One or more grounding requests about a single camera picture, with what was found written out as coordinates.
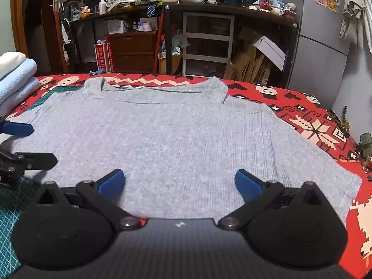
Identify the red patterned tablecloth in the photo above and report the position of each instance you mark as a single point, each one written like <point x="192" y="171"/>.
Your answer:
<point x="301" y="111"/>

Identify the grey knit sweater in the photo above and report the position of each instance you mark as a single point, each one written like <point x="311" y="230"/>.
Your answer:
<point x="178" y="147"/>

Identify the hanging grey garment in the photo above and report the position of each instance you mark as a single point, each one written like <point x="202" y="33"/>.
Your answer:
<point x="352" y="25"/>

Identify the dark cluttered desk shelf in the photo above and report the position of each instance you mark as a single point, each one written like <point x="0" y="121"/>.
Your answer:
<point x="281" y="30"/>

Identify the white drawer unit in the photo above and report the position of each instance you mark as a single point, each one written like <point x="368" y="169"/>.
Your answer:
<point x="210" y="38"/>

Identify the folded white cloth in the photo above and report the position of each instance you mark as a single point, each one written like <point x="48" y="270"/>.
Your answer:
<point x="9" y="61"/>

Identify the red white box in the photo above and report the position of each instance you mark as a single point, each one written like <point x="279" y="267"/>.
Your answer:
<point x="104" y="57"/>

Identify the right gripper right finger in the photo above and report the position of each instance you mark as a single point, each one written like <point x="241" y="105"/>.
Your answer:
<point x="258" y="196"/>

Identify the cardboard boxes stack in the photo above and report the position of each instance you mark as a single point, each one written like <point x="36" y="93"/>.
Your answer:
<point x="256" y="59"/>

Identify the green cutting mat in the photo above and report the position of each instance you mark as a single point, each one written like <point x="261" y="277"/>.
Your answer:
<point x="14" y="201"/>

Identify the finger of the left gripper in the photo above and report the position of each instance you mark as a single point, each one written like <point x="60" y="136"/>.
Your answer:
<point x="15" y="128"/>

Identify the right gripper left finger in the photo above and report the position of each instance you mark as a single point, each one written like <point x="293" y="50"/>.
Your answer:
<point x="101" y="197"/>

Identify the dark wooden drawer chest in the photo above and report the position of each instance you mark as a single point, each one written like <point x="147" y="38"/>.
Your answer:
<point x="133" y="52"/>

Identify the folded light blue blanket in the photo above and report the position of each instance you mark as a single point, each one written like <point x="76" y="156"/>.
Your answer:
<point x="18" y="85"/>

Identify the grey refrigerator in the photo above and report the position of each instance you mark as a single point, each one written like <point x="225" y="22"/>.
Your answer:
<point x="321" y="56"/>

